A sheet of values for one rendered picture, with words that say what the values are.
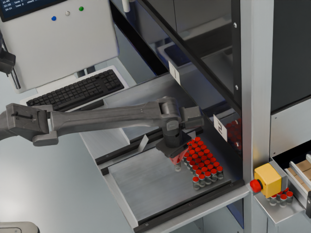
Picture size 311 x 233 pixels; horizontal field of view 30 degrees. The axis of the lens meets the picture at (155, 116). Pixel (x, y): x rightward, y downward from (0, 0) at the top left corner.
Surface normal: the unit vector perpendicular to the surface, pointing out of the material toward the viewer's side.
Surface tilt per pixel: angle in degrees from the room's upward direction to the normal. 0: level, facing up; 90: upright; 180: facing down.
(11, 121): 29
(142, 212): 0
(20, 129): 108
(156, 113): 22
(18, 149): 0
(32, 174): 0
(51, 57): 90
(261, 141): 90
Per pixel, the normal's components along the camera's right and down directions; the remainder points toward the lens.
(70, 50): 0.42, 0.59
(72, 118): 0.17, -0.51
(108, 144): -0.11, -0.71
